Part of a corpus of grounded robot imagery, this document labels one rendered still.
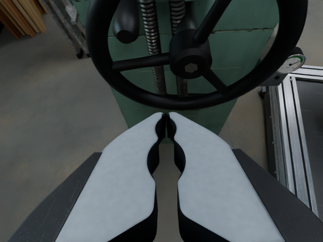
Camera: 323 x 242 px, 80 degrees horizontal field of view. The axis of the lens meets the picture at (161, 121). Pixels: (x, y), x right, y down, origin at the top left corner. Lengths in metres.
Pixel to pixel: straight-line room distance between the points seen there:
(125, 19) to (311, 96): 1.09
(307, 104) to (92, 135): 1.13
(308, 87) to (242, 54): 0.69
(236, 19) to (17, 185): 1.22
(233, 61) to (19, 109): 1.31
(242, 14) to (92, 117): 1.00
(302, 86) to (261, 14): 0.75
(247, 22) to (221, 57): 0.11
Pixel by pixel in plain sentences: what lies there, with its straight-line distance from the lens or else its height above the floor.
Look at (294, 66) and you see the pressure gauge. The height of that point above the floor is 0.65.
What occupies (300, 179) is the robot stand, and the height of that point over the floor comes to 0.23.
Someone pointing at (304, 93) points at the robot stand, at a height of 0.21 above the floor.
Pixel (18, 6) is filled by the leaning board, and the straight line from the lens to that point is 1.92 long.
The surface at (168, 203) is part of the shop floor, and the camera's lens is 1.02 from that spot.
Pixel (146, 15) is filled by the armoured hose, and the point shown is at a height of 0.84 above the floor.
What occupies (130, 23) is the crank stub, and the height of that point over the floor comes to 0.91.
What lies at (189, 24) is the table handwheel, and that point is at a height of 0.83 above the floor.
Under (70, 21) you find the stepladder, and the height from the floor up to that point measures 0.26.
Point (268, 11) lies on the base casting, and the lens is 0.52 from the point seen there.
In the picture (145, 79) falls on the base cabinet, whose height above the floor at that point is 0.56.
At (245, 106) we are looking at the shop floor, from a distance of 1.28.
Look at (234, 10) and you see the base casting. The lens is 0.49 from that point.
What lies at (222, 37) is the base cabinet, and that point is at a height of 0.69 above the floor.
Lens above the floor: 1.02
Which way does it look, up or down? 62 degrees down
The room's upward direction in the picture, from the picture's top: 5 degrees counter-clockwise
